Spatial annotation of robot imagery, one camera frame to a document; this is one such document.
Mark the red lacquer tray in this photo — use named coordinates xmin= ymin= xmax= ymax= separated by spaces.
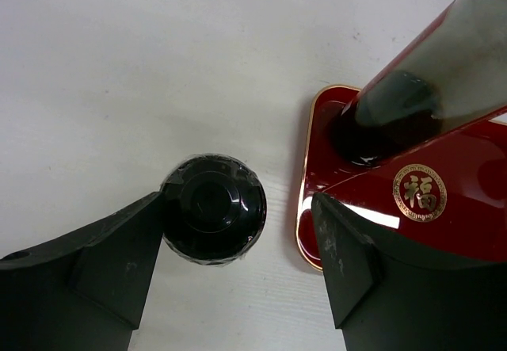
xmin=295 ymin=85 xmax=506 ymax=269

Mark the black-capped white shaker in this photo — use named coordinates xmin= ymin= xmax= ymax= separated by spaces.
xmin=160 ymin=154 xmax=267 ymax=266

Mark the tall dark sauce bottle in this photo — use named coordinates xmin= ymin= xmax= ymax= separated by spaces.
xmin=330 ymin=0 xmax=506 ymax=166

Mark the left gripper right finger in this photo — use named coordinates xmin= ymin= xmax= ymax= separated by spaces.
xmin=311 ymin=193 xmax=506 ymax=350

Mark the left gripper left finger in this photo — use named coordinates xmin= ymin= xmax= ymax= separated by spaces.
xmin=1 ymin=193 xmax=164 ymax=350

